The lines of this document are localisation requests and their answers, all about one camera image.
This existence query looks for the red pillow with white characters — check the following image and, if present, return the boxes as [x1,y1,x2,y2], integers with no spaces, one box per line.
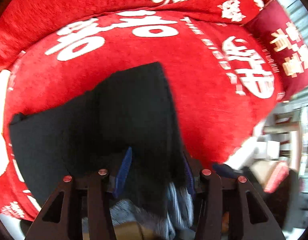
[0,0,270,71]

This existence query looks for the black pants with patterned waistband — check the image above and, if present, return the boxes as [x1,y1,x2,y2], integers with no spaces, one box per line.
[9,62,194,239]

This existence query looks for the dark red embroidered pillow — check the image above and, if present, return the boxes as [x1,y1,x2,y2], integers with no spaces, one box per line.
[244,1,308,101]

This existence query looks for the red blanket with white characters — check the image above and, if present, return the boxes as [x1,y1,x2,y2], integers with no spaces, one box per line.
[0,10,282,220]

